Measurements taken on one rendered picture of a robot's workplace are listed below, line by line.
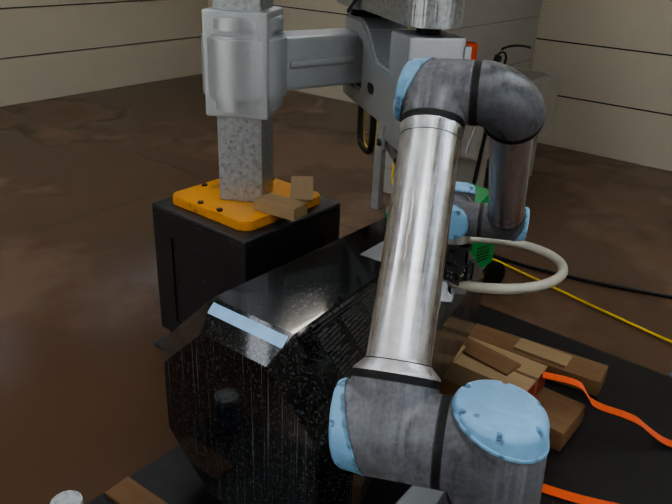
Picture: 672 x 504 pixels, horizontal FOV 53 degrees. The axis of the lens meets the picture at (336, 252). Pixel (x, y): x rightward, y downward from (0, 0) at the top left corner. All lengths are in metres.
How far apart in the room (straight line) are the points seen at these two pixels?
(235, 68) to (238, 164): 0.42
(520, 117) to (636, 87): 5.59
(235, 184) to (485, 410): 2.03
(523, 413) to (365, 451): 0.25
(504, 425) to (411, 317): 0.22
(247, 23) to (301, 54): 0.31
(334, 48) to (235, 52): 0.49
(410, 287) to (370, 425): 0.23
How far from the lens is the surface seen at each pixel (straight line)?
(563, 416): 2.95
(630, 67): 6.83
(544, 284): 2.02
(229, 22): 2.70
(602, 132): 6.97
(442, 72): 1.23
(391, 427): 1.08
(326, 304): 2.08
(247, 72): 2.70
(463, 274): 1.96
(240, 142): 2.85
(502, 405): 1.09
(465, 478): 1.09
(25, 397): 3.22
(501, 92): 1.22
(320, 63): 2.94
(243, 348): 2.00
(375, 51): 2.88
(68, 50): 8.61
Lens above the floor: 1.84
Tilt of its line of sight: 25 degrees down
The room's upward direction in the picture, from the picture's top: 2 degrees clockwise
